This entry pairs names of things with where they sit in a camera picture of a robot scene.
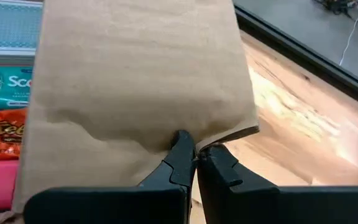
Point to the black aluminium rig frame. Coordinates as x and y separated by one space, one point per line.
306 59

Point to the small grey-blue square box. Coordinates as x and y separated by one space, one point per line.
9 28

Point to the teal Scotch sponge package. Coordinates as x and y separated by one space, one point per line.
5 87

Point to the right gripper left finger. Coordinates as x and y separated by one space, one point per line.
120 205

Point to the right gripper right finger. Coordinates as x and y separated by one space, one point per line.
259 205

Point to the taped brown cardboard box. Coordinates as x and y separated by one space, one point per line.
135 77

